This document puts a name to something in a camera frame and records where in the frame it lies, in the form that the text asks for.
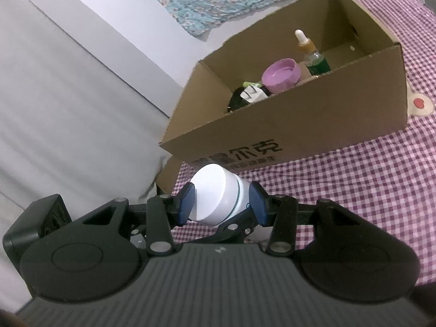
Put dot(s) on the green dropper bottle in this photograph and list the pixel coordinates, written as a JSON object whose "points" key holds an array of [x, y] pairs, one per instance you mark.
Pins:
{"points": [[316, 63]]}

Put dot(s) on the flat cardboard piece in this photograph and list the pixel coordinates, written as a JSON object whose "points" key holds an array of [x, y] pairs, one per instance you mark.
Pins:
{"points": [[170, 177]]}

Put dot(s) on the blue floral wall cloth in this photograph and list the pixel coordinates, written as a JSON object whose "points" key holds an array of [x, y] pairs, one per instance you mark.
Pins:
{"points": [[211, 0]]}

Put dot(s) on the white plastic bottle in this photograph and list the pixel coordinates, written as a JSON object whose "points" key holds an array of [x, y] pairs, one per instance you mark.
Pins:
{"points": [[214, 194]]}

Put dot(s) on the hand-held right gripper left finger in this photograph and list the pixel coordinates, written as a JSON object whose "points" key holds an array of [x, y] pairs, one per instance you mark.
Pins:
{"points": [[186, 204]]}

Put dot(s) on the purple checkered tablecloth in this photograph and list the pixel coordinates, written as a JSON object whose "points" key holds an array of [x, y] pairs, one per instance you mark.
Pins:
{"points": [[357, 194]]}

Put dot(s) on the white charger plug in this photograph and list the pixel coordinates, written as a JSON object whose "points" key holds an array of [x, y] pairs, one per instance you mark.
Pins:
{"points": [[255, 95]]}

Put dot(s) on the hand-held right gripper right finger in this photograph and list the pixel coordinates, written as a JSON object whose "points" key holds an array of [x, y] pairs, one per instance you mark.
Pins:
{"points": [[257, 207]]}

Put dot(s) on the purple plastic bowl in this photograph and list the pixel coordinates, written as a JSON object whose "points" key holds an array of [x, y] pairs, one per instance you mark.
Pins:
{"points": [[279, 75]]}

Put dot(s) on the brown cardboard box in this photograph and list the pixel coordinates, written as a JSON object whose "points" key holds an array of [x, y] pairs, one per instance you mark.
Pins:
{"points": [[306, 122]]}

